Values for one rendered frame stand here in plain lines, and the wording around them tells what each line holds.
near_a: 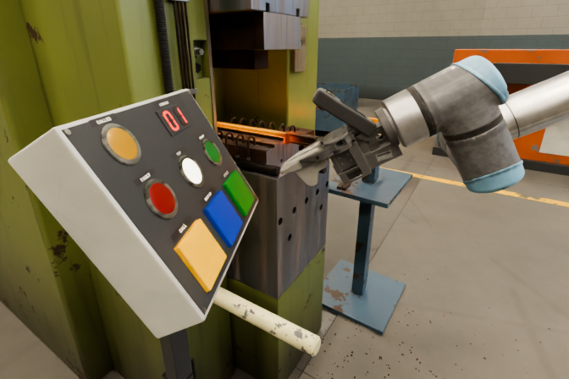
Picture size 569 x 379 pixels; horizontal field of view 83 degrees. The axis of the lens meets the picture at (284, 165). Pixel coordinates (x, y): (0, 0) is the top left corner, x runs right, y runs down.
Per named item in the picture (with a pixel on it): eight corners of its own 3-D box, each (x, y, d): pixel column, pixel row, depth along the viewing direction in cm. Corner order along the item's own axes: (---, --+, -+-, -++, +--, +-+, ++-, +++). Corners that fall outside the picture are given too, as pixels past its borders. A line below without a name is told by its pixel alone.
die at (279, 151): (298, 154, 115) (299, 131, 112) (267, 171, 99) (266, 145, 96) (212, 137, 136) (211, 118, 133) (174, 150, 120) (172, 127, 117)
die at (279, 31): (300, 49, 103) (301, 17, 100) (264, 50, 87) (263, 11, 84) (206, 48, 124) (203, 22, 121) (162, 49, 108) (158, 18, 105)
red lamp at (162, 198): (185, 209, 44) (182, 180, 43) (157, 223, 40) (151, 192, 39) (170, 203, 46) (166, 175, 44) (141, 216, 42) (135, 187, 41)
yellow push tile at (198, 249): (228, 256, 49) (200, 216, 47) (211, 290, 42) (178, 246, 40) (219, 260, 49) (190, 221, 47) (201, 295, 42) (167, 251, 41)
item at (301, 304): (321, 326, 156) (325, 244, 139) (278, 394, 125) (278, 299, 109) (233, 284, 184) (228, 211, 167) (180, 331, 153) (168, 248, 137)
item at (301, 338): (322, 347, 78) (323, 330, 76) (312, 364, 74) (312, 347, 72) (194, 281, 100) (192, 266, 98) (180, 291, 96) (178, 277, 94)
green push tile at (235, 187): (255, 198, 67) (236, 169, 66) (247, 215, 61) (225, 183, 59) (248, 202, 68) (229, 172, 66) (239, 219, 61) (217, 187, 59)
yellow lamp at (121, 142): (148, 157, 42) (143, 124, 41) (114, 167, 38) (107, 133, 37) (134, 153, 44) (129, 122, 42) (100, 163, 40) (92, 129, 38)
